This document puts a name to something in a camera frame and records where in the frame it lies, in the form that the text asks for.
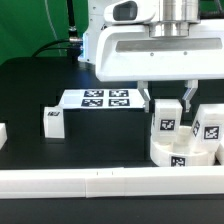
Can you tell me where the white marker base sheet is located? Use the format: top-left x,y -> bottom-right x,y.
59,89 -> 144,109

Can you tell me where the white left fence block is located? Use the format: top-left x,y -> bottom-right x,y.
0,123 -> 7,150

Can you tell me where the white round stool seat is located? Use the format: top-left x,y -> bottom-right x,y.
150,126 -> 224,167

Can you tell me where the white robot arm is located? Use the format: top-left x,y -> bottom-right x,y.
79,0 -> 224,109

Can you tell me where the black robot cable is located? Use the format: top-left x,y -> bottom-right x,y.
31,0 -> 84,58

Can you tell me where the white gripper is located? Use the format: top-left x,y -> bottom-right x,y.
95,23 -> 224,112

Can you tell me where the white front fence bar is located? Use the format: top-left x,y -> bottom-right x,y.
0,166 -> 224,199

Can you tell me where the white thin cable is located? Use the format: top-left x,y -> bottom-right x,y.
43,0 -> 64,58

